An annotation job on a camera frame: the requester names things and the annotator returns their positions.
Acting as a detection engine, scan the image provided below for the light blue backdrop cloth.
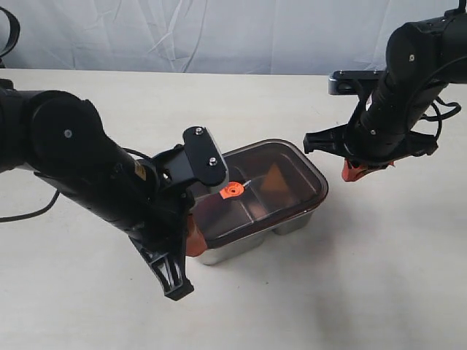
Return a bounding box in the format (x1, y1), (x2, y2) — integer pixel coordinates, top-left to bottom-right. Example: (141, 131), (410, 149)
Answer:
(1, 1), (458, 74)

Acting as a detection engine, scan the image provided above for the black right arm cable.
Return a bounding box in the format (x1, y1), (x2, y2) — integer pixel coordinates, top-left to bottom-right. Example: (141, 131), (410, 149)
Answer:
(415, 96), (463, 139)

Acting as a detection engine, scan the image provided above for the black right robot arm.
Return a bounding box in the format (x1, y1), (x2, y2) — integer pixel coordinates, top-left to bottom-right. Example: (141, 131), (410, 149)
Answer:
(303, 2), (466, 182)

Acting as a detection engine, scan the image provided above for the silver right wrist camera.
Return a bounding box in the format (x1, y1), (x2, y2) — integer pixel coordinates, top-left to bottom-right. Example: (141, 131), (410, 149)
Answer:
(328, 70), (383, 96)

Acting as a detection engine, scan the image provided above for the dark transparent lid orange valve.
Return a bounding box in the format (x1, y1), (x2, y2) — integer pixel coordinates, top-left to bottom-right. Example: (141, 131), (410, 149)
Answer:
(191, 139), (328, 249)

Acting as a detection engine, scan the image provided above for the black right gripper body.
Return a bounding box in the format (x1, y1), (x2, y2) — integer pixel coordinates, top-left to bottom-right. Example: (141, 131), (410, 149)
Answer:
(303, 87), (438, 168)

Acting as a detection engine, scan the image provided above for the yellow cheese wedge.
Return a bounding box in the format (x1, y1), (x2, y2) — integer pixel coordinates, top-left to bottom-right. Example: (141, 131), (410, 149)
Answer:
(260, 163), (293, 206)

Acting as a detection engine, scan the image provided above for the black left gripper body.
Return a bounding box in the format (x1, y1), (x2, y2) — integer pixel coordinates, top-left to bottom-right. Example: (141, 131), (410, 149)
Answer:
(72, 144), (190, 251)

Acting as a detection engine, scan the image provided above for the steel two-compartment lunch box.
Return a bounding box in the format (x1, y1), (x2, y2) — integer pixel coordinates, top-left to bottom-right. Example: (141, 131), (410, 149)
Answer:
(196, 211), (314, 265)

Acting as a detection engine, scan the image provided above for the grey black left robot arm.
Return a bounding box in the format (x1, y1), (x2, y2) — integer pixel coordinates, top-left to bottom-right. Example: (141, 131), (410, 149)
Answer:
(1, 79), (219, 300)

